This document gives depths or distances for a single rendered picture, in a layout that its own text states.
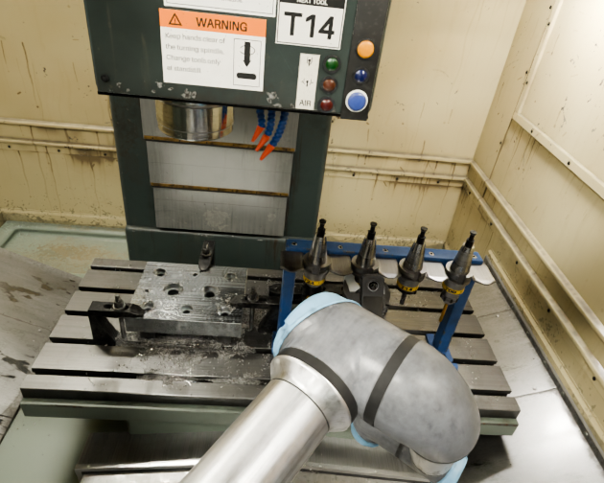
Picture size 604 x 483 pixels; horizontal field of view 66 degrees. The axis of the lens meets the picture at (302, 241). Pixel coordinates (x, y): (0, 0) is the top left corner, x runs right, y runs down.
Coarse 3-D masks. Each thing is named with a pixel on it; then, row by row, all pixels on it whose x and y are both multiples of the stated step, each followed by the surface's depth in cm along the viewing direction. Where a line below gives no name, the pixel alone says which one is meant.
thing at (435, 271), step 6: (426, 264) 107; (432, 264) 108; (438, 264) 108; (432, 270) 106; (438, 270) 106; (444, 270) 106; (426, 276) 104; (432, 276) 104; (438, 276) 104; (444, 276) 104; (438, 282) 103
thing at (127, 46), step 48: (96, 0) 66; (144, 0) 66; (96, 48) 70; (144, 48) 70; (288, 48) 70; (144, 96) 74; (192, 96) 74; (240, 96) 74; (288, 96) 74; (336, 96) 75
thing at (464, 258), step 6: (462, 246) 102; (474, 246) 102; (462, 252) 102; (468, 252) 101; (456, 258) 104; (462, 258) 102; (468, 258) 102; (456, 264) 104; (462, 264) 103; (468, 264) 103; (456, 270) 104; (462, 270) 103; (468, 270) 104
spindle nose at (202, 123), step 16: (160, 112) 91; (176, 112) 88; (192, 112) 88; (208, 112) 89; (224, 112) 92; (160, 128) 94; (176, 128) 90; (192, 128) 90; (208, 128) 91; (224, 128) 94
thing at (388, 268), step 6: (378, 258) 108; (384, 258) 108; (390, 258) 108; (384, 264) 106; (390, 264) 106; (396, 264) 106; (378, 270) 104; (384, 270) 104; (390, 270) 104; (396, 270) 104; (384, 276) 103; (390, 276) 103; (396, 276) 103
